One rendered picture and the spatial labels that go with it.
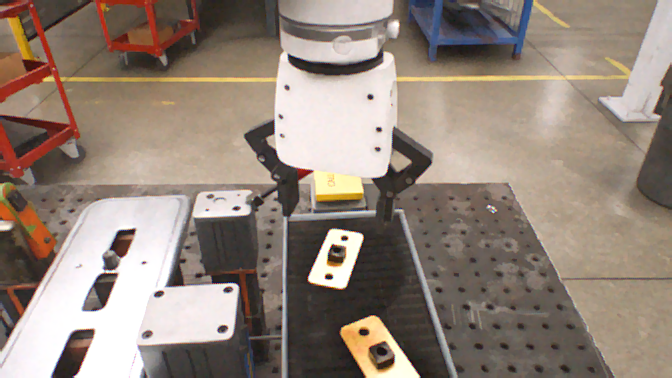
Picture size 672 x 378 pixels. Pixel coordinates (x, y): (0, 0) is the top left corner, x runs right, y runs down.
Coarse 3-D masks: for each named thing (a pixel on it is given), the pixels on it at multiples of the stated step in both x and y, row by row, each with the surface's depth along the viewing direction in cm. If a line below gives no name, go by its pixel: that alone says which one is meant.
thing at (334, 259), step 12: (336, 240) 52; (348, 240) 52; (360, 240) 52; (324, 252) 50; (336, 252) 50; (348, 252) 50; (324, 264) 49; (336, 264) 49; (348, 264) 49; (312, 276) 47; (324, 276) 47; (336, 276) 47; (348, 276) 47; (336, 288) 46
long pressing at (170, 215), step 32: (96, 224) 80; (128, 224) 80; (160, 224) 80; (64, 256) 73; (96, 256) 73; (128, 256) 73; (160, 256) 73; (64, 288) 68; (128, 288) 68; (32, 320) 63; (64, 320) 63; (96, 320) 63; (128, 320) 63; (0, 352) 60; (32, 352) 59; (96, 352) 59; (128, 352) 59
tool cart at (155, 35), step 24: (96, 0) 371; (120, 0) 369; (144, 0) 363; (192, 0) 431; (144, 24) 435; (168, 24) 426; (192, 24) 433; (120, 48) 392; (144, 48) 388; (192, 48) 447
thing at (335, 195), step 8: (320, 176) 63; (328, 176) 63; (336, 176) 63; (344, 176) 63; (352, 176) 63; (320, 184) 61; (328, 184) 61; (336, 184) 61; (344, 184) 61; (352, 184) 61; (360, 184) 61; (320, 192) 60; (328, 192) 60; (336, 192) 60; (344, 192) 60; (352, 192) 60; (360, 192) 60; (320, 200) 60; (328, 200) 60
